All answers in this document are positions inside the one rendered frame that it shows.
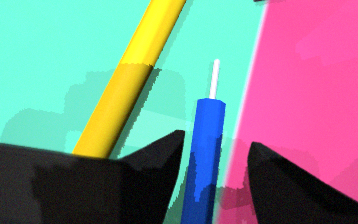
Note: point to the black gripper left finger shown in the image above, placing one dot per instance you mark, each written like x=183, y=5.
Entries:
x=48, y=187

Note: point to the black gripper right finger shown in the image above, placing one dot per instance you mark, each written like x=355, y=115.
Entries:
x=284, y=193

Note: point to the yellow cylinder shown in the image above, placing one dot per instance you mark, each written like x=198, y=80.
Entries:
x=108, y=120

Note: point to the dark blue stylus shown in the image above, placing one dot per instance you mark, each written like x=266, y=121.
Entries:
x=203, y=164

